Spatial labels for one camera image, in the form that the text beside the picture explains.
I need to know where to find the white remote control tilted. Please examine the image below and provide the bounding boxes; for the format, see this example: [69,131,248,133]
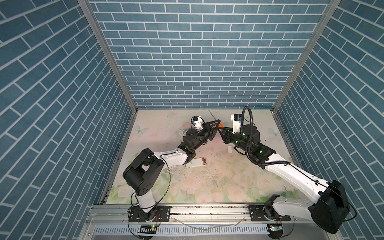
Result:
[179,129,190,137]

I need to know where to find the white ribbed cable duct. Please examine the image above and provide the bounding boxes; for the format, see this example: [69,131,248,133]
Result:
[94,224,269,237]

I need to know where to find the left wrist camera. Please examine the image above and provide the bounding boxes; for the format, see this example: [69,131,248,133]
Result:
[191,116,204,131]

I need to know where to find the white remote control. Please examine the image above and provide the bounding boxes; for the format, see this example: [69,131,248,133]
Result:
[186,158,207,169]
[179,129,190,137]

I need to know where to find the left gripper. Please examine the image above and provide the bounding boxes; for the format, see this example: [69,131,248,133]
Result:
[190,120,220,153]

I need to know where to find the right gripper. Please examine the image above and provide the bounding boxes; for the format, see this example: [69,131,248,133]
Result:
[218,125,252,155]

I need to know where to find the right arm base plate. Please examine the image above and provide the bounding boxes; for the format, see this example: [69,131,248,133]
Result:
[247,204,291,222]

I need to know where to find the orange handled screwdriver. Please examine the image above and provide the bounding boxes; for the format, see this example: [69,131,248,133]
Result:
[208,110,224,128]

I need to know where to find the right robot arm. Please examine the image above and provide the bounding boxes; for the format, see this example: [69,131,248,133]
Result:
[219,125,351,234]

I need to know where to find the aluminium mounting rail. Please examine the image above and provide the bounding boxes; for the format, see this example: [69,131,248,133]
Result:
[86,199,313,225]

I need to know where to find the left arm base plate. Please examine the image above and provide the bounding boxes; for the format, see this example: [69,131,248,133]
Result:
[128,206,171,223]

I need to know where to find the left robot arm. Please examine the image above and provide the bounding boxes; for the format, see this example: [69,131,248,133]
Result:
[123,116,221,214]

